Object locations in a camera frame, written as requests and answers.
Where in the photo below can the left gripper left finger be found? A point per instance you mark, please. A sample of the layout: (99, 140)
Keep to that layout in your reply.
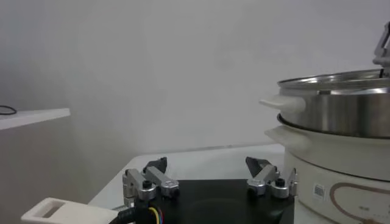
(146, 185)

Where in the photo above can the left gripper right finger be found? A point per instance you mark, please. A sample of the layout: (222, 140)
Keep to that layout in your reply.
(272, 182)

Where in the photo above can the white electric cooker pot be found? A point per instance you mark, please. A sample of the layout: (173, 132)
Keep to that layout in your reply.
(329, 164)

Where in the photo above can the stainless perforated steamer basket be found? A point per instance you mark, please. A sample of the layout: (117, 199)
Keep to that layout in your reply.
(341, 115)

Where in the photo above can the white side table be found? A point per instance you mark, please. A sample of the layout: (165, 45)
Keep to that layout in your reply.
(33, 117)

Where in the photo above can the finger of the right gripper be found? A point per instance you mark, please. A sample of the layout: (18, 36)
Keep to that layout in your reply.
(384, 54)

